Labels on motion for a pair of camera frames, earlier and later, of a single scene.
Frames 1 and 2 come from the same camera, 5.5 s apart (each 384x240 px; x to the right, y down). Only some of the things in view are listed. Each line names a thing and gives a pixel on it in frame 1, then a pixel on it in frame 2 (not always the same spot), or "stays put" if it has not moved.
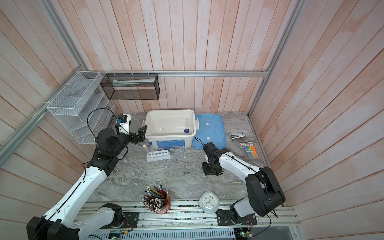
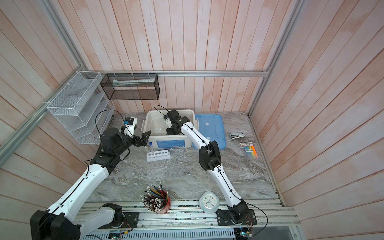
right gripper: x=206 y=171 → x=168 y=130
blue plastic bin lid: x=211 y=130 stays put
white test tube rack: x=158 y=155 stays put
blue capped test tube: x=151 y=148 stays put
